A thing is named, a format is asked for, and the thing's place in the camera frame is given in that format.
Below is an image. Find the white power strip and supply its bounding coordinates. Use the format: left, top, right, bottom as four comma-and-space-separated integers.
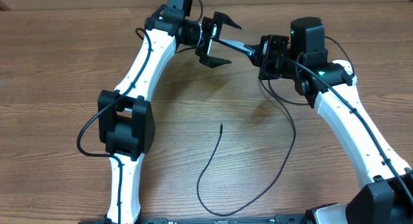
333, 59, 358, 86

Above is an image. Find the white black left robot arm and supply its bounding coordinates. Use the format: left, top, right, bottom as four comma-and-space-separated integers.
97, 0, 238, 223

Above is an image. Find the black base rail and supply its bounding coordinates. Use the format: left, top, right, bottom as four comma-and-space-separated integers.
79, 214, 310, 224

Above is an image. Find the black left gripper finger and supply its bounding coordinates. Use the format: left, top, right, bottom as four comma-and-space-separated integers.
213, 12, 242, 30
199, 56, 232, 68

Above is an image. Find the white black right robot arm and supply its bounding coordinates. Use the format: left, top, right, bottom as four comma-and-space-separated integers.
247, 17, 412, 223

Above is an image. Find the blue Galaxy smartphone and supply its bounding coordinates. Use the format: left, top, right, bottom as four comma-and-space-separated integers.
217, 39, 256, 57

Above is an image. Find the black charger cable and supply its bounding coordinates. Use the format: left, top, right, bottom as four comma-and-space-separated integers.
196, 36, 356, 218

